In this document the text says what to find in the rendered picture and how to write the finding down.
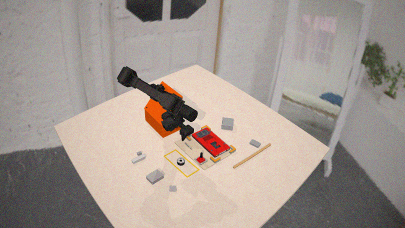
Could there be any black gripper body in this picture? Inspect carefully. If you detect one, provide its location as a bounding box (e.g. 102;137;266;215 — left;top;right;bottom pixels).
161;111;194;138

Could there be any black and white toy wheel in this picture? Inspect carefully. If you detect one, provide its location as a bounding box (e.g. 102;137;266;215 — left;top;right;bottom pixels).
177;158;185;166

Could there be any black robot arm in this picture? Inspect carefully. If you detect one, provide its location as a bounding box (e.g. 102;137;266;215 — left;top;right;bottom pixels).
117;66;198;132

